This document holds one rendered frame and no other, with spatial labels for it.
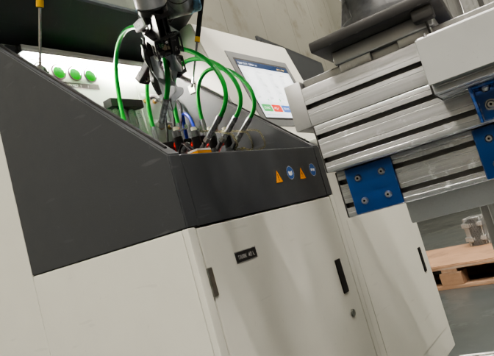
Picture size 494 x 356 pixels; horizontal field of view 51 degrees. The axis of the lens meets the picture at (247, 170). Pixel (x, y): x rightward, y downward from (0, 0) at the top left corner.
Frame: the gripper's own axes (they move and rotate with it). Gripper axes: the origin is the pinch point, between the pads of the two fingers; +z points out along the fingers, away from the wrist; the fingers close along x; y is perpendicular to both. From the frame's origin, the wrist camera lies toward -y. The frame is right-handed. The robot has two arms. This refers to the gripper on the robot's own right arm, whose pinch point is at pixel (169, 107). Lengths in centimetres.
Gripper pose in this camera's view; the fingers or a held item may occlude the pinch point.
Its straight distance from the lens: 156.7
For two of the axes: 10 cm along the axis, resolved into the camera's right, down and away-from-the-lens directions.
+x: 5.6, -0.6, 8.3
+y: 7.8, -2.8, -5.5
